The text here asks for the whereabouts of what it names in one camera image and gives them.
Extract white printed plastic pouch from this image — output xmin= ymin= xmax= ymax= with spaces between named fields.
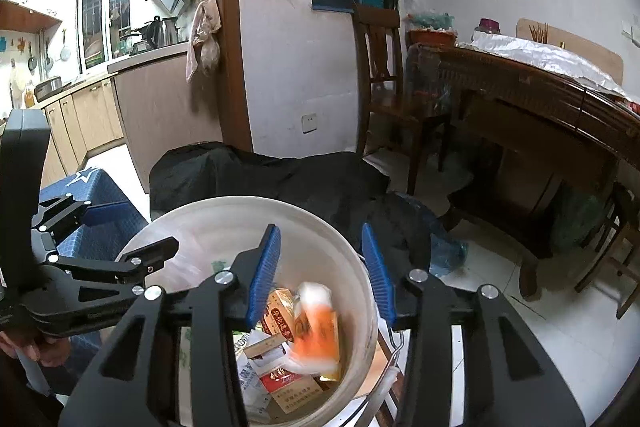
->
xmin=236 ymin=351 xmax=271 ymax=424

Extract red white cigarette carton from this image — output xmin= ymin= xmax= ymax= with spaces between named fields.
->
xmin=235 ymin=288 xmax=323 ymax=421

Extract yellow small carton box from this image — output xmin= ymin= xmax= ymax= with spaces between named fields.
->
xmin=320 ymin=312 xmax=343 ymax=383

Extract orange white paper cup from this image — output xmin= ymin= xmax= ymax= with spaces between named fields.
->
xmin=283 ymin=282 xmax=335 ymax=377

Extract beige kitchen cabinets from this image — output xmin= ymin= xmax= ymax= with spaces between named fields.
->
xmin=37 ymin=43 xmax=224 ymax=191

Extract kitchen window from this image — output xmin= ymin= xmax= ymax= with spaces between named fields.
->
xmin=76 ymin=0 xmax=132 ymax=74

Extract left hand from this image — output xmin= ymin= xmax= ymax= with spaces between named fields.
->
xmin=1 ymin=331 xmax=72 ymax=367

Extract blue grid tablecloth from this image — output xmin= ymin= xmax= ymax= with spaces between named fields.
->
xmin=39 ymin=168 xmax=148 ymax=395

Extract white plastic bucket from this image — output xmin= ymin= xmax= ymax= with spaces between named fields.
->
xmin=122 ymin=196 xmax=383 ymax=426

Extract black cloth covered seat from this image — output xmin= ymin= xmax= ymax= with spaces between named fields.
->
xmin=149 ymin=142 xmax=432 ymax=270

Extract pink hanging plastic bag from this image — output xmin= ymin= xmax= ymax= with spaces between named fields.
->
xmin=186 ymin=0 xmax=222 ymax=82

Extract steel kettle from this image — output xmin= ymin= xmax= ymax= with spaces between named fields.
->
xmin=149 ymin=16 xmax=179 ymax=49

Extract wooden chair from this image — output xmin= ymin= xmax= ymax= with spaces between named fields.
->
xmin=352 ymin=3 xmax=450 ymax=195

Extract wooden dining table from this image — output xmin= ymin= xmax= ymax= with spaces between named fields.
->
xmin=404 ymin=42 xmax=640 ymax=301

